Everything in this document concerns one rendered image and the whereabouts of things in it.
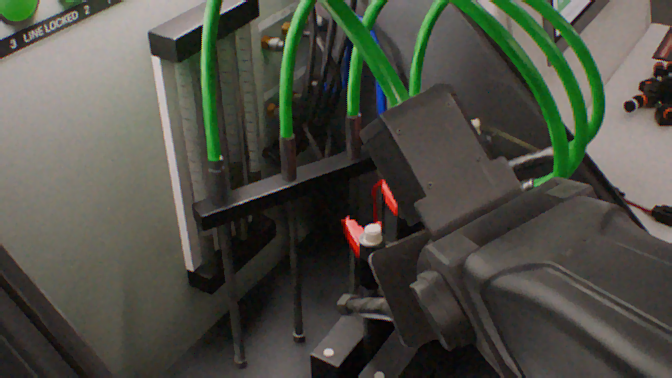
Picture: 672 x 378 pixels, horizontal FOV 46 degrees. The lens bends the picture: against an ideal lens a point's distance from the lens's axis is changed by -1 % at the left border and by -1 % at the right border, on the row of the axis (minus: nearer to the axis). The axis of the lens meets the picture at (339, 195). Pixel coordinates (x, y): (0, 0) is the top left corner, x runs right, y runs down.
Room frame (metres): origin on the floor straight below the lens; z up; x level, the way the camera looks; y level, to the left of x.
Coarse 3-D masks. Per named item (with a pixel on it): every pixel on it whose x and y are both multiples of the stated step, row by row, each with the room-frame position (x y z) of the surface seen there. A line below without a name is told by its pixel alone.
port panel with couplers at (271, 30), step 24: (264, 0) 0.95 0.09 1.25; (288, 0) 0.99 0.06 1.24; (264, 24) 0.94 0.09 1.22; (288, 24) 0.98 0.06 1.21; (264, 48) 0.94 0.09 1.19; (264, 72) 0.94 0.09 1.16; (264, 96) 0.93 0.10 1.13; (312, 96) 1.03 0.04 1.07; (264, 120) 0.93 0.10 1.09; (264, 144) 0.93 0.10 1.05
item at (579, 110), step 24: (384, 0) 0.80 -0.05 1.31; (504, 0) 0.73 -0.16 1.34; (528, 24) 0.71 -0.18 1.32; (552, 48) 0.70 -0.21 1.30; (360, 72) 0.82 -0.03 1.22; (576, 96) 0.68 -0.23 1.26; (360, 120) 0.82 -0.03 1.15; (576, 120) 0.68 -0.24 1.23; (360, 144) 0.82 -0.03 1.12; (576, 144) 0.68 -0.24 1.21; (576, 168) 0.68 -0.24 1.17
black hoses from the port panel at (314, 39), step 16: (352, 0) 0.97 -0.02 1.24; (304, 32) 0.96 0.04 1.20; (320, 48) 0.95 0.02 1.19; (336, 64) 0.95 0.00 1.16; (320, 80) 0.93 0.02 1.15; (336, 80) 0.93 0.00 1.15; (304, 96) 0.90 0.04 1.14; (336, 96) 0.94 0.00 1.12; (304, 112) 0.90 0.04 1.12; (320, 112) 0.95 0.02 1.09; (304, 128) 0.91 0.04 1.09; (320, 128) 0.96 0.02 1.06; (304, 144) 0.95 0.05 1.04
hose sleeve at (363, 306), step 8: (360, 296) 0.51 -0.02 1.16; (368, 296) 0.51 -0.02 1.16; (352, 304) 0.51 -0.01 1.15; (360, 304) 0.50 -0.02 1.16; (368, 304) 0.49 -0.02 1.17; (376, 304) 0.48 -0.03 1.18; (384, 304) 0.47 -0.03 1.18; (352, 312) 0.51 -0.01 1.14; (360, 312) 0.50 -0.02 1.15; (368, 312) 0.49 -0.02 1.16; (376, 312) 0.48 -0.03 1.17; (384, 312) 0.47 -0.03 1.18; (392, 320) 0.46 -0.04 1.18
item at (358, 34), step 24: (216, 0) 0.69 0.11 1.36; (336, 0) 0.53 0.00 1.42; (216, 24) 0.70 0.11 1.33; (360, 24) 0.51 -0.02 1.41; (360, 48) 0.50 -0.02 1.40; (384, 72) 0.48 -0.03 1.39; (408, 96) 0.47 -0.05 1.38; (216, 120) 0.73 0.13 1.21; (216, 144) 0.73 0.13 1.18; (216, 168) 0.73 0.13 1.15
